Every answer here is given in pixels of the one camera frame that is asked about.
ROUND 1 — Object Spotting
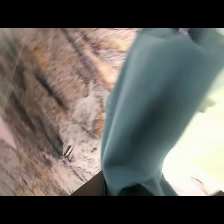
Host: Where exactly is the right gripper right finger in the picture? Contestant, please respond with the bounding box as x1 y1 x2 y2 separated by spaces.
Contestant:
119 184 150 197

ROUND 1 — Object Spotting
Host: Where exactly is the teal T-shirt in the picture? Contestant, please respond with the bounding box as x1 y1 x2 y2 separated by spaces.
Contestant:
100 28 224 197

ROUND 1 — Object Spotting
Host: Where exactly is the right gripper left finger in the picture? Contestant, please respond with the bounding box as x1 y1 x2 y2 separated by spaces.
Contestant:
70 170 108 197

